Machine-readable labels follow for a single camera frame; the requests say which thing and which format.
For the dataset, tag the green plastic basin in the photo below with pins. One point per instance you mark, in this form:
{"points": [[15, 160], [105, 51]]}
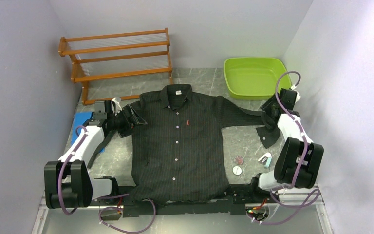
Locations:
{"points": [[252, 78]]}

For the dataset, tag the orange wooden shoe rack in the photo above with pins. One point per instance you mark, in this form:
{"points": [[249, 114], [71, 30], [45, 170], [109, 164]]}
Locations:
{"points": [[123, 55]]}

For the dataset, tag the red round brooch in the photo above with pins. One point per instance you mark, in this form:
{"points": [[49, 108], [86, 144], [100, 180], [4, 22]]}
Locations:
{"points": [[239, 160]]}

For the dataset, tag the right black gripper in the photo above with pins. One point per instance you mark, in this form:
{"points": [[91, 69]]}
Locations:
{"points": [[266, 106]]}

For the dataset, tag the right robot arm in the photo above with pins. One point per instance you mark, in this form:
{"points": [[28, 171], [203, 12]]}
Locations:
{"points": [[300, 158]]}

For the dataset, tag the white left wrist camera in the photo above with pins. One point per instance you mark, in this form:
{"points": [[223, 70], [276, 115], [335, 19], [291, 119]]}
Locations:
{"points": [[115, 105]]}

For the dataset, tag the white round badge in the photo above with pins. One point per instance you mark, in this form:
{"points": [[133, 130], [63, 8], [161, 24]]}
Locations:
{"points": [[237, 170]]}

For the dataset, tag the black base beam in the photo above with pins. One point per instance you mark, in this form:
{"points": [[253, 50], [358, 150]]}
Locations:
{"points": [[236, 200]]}

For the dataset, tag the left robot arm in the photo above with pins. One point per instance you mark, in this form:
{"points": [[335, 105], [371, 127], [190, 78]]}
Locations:
{"points": [[68, 185]]}

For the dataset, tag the aluminium frame rail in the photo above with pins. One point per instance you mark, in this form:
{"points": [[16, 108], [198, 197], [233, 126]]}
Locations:
{"points": [[294, 197]]}

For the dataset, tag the blue flat mat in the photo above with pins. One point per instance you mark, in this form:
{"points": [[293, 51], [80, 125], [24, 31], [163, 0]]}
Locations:
{"points": [[88, 136]]}

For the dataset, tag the black pinstriped shirt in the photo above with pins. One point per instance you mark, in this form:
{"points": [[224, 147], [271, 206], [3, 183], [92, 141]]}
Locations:
{"points": [[177, 154]]}

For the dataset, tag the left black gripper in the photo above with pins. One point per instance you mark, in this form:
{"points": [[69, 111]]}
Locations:
{"points": [[128, 121]]}

